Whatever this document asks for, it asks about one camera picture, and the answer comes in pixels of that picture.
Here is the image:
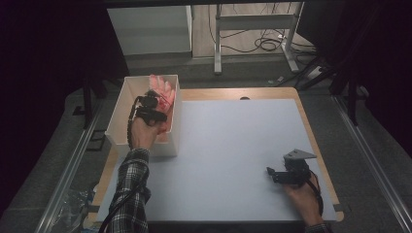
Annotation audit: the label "white box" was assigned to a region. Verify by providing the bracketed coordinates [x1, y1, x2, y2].
[104, 74, 182, 158]

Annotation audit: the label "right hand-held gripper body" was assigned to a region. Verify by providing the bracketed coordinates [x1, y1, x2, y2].
[273, 148, 318, 187]

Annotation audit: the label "white power strip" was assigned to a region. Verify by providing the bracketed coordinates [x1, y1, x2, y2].
[305, 65, 325, 81]

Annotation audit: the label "clear plastic bag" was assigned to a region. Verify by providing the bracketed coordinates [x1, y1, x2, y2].
[51, 186, 99, 233]

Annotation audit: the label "person's right hand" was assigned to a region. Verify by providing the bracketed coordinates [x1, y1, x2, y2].
[281, 171, 325, 227]

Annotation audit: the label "white metal desk frame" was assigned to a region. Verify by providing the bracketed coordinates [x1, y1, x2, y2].
[213, 2, 306, 76]

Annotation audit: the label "light blue table mat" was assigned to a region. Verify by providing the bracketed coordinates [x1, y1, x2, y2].
[95, 98, 338, 224]

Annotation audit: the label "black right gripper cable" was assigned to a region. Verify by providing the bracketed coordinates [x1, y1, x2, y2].
[305, 169, 326, 217]

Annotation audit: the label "person's left hand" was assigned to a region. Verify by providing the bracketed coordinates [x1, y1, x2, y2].
[129, 115, 170, 151]

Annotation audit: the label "black stand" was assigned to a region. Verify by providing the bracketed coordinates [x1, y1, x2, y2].
[296, 54, 370, 126]
[72, 73, 110, 130]

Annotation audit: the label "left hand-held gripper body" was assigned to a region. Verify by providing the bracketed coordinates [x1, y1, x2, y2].
[135, 94, 169, 127]

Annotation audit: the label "aluminium rail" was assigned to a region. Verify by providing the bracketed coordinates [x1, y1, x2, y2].
[34, 98, 110, 233]
[332, 94, 412, 233]

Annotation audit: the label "white cabinet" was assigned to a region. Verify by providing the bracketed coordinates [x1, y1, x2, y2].
[106, 4, 194, 56]

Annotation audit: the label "pink glove with red print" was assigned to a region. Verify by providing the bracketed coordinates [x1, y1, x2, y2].
[148, 74, 177, 134]

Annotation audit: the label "black floor cables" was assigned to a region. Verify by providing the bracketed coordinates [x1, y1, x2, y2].
[207, 3, 318, 56]

